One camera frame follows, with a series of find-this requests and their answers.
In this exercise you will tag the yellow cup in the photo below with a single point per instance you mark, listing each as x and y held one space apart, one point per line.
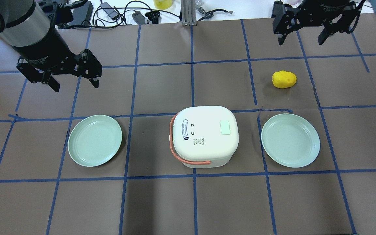
163 4

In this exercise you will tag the metal pliers tool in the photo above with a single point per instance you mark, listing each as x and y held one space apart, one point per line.
210 14

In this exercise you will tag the left green plate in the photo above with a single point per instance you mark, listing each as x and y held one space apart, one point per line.
94 140

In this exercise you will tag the black laptop power brick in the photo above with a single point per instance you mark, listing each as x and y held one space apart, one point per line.
82 14

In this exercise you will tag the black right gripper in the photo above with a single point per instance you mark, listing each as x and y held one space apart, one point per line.
332 9

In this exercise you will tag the black power adapter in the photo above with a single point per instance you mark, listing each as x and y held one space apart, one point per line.
139 18

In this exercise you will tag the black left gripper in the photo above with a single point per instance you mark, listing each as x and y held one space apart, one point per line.
43 46

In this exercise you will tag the white rice cooker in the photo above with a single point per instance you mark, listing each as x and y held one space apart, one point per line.
203 136

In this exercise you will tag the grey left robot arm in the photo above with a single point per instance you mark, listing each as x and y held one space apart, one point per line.
7 9

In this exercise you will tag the green plate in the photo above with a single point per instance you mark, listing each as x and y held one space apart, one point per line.
290 140
94 140

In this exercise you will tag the right green plate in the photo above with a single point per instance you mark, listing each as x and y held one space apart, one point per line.
290 140

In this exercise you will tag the aluminium camera post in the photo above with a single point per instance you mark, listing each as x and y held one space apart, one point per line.
188 13

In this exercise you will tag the yellow potato toy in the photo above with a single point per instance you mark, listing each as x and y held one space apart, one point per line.
284 79

